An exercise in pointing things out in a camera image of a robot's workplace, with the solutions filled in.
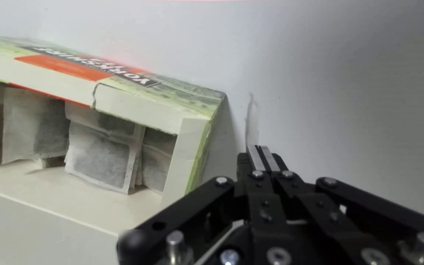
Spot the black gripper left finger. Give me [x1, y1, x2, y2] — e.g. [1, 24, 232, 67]
[115, 143, 274, 265]

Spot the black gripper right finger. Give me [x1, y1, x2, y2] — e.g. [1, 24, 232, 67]
[260, 145, 424, 265]

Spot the white paper tea bag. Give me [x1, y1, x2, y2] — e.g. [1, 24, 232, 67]
[0, 87, 70, 167]
[63, 120, 146, 196]
[135, 127, 179, 193]

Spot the green cardboard tea box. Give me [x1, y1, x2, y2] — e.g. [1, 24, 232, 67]
[0, 34, 229, 240]

